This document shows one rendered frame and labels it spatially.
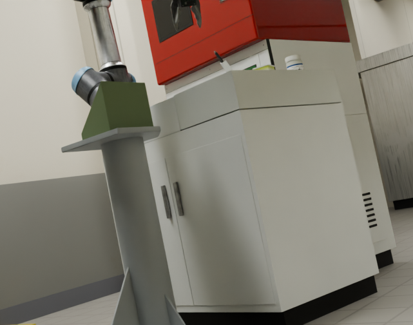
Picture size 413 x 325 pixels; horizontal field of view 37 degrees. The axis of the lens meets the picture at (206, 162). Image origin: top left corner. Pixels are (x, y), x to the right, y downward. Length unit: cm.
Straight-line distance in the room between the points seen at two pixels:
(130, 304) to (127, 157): 52
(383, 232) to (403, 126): 420
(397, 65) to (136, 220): 568
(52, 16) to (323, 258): 315
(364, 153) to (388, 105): 423
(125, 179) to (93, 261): 240
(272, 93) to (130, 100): 54
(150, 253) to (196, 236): 31
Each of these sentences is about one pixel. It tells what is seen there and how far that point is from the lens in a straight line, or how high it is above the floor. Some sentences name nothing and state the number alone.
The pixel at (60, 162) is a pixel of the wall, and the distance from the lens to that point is 456.
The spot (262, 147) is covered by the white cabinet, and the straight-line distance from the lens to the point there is 227.
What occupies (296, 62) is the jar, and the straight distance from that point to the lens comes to 270.
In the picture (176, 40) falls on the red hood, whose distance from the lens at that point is 340.
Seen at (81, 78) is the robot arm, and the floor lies 107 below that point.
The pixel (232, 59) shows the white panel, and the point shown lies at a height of 120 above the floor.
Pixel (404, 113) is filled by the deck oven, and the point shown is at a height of 109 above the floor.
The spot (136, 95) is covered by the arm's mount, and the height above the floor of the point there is 96.
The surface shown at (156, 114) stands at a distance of 261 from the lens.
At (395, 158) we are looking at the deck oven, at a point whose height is 59.
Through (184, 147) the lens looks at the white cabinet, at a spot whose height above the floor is 75.
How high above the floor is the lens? 50
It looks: 4 degrees up
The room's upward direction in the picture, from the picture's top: 11 degrees counter-clockwise
